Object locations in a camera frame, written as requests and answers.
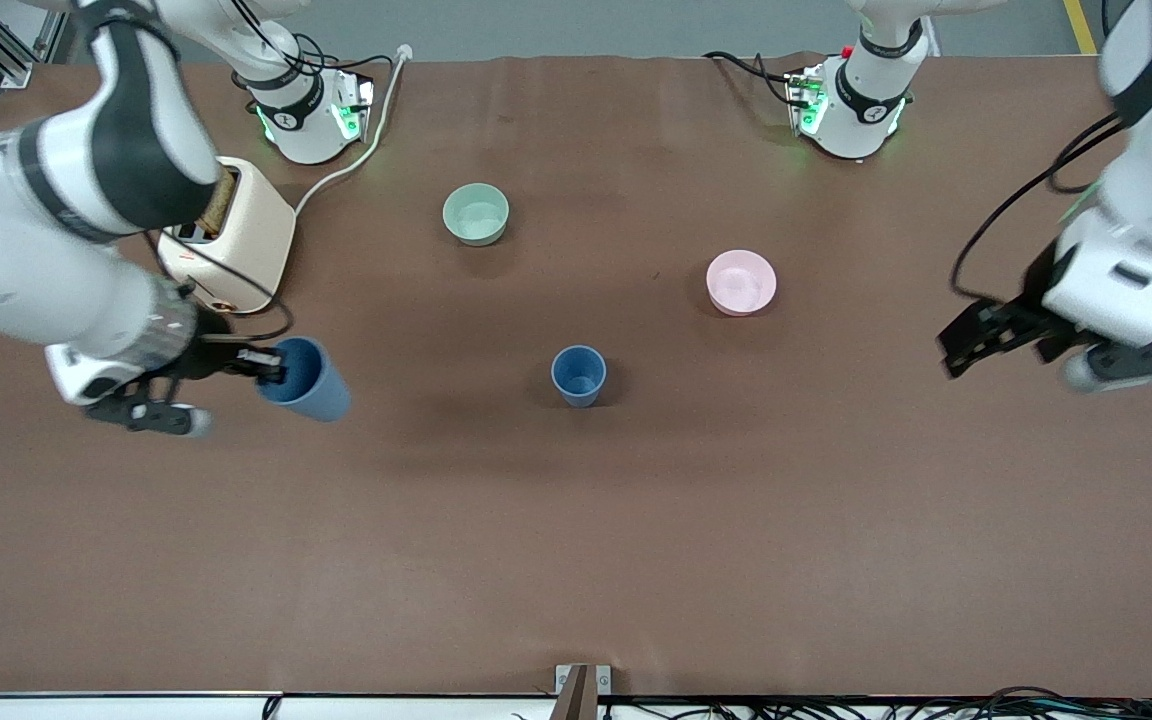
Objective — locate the pink bowl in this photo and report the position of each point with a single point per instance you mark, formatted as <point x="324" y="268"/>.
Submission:
<point x="741" y="283"/>

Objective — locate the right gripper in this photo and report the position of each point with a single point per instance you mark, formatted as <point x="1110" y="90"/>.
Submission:
<point x="208" y="356"/>

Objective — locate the left arm base connector plate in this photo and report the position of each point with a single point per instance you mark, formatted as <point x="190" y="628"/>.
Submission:
<point x="806" y="100"/>

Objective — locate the brown table cover mat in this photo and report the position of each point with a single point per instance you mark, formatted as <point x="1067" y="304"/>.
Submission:
<point x="556" y="540"/>

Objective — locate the green bowl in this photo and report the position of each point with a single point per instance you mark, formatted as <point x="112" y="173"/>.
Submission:
<point x="476" y="215"/>

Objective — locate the brown bread slice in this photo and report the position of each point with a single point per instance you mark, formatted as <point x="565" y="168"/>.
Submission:
<point x="222" y="200"/>

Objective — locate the right arm base connector plate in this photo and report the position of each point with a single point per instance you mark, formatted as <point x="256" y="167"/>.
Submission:
<point x="351" y="105"/>

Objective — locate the blue plastic cup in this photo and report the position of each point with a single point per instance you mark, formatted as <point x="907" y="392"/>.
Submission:
<point x="316" y="390"/>
<point x="578" y="378"/>

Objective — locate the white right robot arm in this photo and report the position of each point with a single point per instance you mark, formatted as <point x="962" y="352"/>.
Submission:
<point x="86" y="150"/>

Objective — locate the cream white toaster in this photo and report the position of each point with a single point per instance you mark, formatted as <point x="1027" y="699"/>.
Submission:
<point x="251" y="245"/>

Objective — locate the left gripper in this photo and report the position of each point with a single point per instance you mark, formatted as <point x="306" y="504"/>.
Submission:
<point x="1030" y="312"/>

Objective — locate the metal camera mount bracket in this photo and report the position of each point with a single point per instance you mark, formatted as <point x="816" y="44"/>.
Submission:
<point x="582" y="690"/>

